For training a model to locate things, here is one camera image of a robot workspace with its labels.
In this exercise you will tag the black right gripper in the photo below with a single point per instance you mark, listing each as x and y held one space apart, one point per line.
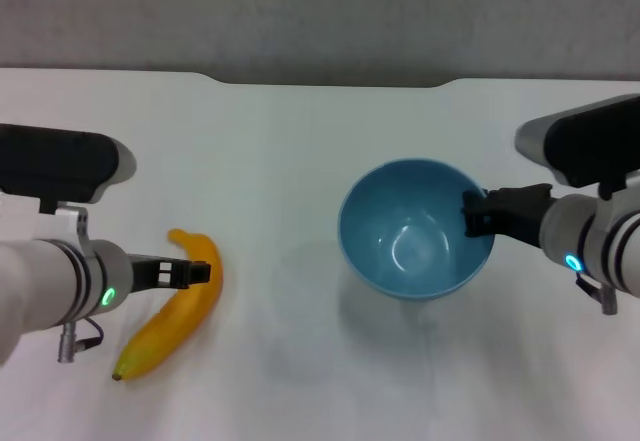
520 216

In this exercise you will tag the yellow banana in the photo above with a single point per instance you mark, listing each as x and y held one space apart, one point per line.
200 301

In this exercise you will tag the blue bowl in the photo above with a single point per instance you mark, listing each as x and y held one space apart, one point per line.
400 221

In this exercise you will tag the silver camera bracket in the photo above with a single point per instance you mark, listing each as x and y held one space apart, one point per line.
80 226
631 188

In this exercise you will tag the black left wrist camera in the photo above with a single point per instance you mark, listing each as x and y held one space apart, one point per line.
50 161

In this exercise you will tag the silver right camera bracket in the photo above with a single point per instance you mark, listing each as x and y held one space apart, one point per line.
631 188

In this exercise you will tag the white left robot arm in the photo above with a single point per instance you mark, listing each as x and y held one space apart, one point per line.
45 281

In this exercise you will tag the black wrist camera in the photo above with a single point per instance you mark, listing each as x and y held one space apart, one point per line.
50 161
590 141

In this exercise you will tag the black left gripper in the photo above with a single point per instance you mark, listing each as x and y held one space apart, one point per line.
145 273

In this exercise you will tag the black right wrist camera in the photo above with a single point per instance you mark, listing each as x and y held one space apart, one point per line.
590 141

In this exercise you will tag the silver left camera bracket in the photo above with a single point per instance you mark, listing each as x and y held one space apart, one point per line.
80 226

